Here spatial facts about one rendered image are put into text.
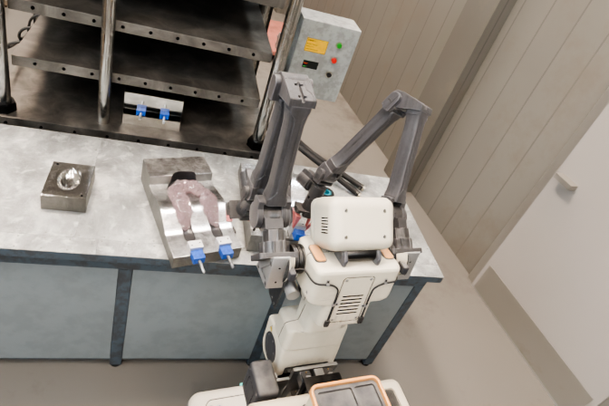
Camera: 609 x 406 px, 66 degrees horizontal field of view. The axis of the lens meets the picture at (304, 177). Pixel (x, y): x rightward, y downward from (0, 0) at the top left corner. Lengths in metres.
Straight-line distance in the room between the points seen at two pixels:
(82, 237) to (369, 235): 1.03
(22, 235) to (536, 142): 2.80
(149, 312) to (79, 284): 0.31
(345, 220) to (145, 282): 0.96
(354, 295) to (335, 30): 1.38
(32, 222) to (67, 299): 0.36
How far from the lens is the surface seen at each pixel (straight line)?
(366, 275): 1.35
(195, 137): 2.44
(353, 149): 1.66
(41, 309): 2.14
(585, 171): 3.02
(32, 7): 2.32
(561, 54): 3.28
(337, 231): 1.26
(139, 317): 2.14
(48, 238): 1.84
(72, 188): 1.96
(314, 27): 2.33
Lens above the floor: 2.12
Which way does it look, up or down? 34 degrees down
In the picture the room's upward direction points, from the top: 21 degrees clockwise
